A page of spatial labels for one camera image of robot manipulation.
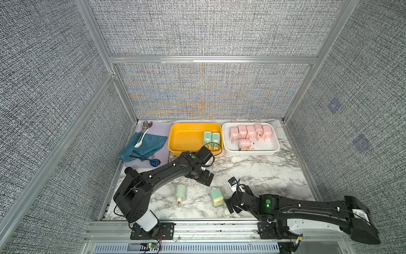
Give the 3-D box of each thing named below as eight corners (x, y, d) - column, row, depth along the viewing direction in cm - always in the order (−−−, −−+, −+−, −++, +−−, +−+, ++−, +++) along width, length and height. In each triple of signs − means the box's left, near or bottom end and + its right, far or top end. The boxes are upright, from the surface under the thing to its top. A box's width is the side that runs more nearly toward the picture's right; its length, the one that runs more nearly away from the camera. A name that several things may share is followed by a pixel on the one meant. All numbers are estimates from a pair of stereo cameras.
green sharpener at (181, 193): (175, 207, 82) (173, 203, 77) (177, 189, 88) (175, 184, 83) (186, 207, 83) (185, 203, 77) (187, 189, 88) (186, 184, 83)
